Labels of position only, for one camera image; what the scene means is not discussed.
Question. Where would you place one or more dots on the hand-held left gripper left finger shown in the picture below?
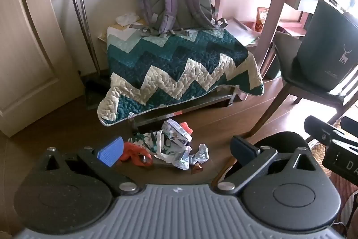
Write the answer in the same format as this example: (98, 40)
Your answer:
(110, 151)

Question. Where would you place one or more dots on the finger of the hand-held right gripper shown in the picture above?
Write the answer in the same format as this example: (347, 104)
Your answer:
(350, 123)
(318, 128)

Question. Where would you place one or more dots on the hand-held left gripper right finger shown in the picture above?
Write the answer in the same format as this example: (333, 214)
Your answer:
(242, 148)

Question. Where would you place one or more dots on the red plastic bag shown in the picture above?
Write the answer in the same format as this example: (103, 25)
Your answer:
(134, 156)

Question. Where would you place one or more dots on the silver wrapper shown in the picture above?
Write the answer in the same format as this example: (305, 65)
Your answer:
(200, 155)

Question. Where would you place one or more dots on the dark green deer-print bin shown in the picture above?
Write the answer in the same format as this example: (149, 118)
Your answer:
(327, 45)

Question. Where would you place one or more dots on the patterned rug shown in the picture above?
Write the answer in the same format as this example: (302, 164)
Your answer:
(339, 191)

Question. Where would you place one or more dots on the brown candy wrapper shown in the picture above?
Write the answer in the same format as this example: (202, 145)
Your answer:
(196, 169)

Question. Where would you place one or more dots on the white green printed plastic bag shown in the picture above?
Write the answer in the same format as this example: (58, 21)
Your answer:
(165, 154)

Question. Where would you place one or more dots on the dark wooden chair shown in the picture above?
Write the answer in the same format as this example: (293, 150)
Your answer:
(296, 73)

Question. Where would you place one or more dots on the silver foil packet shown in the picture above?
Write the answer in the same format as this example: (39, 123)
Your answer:
(181, 162)

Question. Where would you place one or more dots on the blue white printed packaging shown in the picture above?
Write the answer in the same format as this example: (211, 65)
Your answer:
(176, 132)

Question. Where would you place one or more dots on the teal white chevron quilt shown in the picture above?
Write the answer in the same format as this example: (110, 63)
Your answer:
(173, 59)

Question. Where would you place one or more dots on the white paper stack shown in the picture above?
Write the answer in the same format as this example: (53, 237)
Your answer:
(240, 31)

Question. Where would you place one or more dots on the pale yellow cushion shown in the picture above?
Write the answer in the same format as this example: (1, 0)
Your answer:
(119, 29)

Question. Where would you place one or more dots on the orange snack packet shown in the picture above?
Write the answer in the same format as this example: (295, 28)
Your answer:
(262, 19)

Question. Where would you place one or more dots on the white crumpled tissue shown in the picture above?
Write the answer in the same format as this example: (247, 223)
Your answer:
(127, 19)

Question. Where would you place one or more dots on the beige panelled door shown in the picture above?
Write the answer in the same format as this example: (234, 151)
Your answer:
(28, 45)

